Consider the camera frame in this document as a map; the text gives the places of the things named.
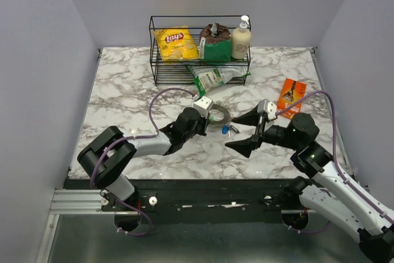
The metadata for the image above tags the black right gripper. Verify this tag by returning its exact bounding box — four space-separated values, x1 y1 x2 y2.
225 103 300 158

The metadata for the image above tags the blue key tag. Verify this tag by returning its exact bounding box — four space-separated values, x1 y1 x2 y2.
222 125 230 135

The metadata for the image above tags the silver keyring disc with rings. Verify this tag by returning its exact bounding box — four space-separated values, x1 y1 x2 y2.
208 103 232 129

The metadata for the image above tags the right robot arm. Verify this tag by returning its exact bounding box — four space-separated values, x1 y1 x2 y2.
226 100 393 262

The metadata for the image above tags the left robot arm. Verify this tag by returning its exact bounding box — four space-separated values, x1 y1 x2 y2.
77 106 210 211

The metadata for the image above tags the green white snack bag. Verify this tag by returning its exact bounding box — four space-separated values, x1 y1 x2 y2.
186 66 250 96

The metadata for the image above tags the orange razor box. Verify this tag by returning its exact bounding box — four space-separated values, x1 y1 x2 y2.
277 78 307 119

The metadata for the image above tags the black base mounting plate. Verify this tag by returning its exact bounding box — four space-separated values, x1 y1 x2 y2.
101 178 321 225

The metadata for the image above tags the yellow Lays chips bag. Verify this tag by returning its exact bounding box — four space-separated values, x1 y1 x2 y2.
153 26 199 63

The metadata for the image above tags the green brown paper bag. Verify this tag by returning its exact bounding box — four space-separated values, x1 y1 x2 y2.
199 23 231 63

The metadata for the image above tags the cream lotion pump bottle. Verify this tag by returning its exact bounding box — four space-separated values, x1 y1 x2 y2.
231 15 251 60

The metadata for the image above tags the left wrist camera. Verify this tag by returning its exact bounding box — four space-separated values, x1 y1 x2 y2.
191 96 214 119

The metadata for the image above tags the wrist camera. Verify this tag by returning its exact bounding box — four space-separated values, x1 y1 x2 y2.
191 96 214 119
257 99 277 121

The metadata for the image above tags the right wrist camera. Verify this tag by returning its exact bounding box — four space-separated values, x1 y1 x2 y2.
257 99 277 121

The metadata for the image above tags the black wire rack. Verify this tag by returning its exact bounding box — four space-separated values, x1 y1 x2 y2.
148 15 251 85

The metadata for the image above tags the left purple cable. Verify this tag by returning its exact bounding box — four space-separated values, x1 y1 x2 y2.
90 87 199 237

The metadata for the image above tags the purple cable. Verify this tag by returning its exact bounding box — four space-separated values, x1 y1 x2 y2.
275 90 394 234
90 87 199 237

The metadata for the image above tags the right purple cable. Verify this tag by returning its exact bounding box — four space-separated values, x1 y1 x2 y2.
275 90 394 234

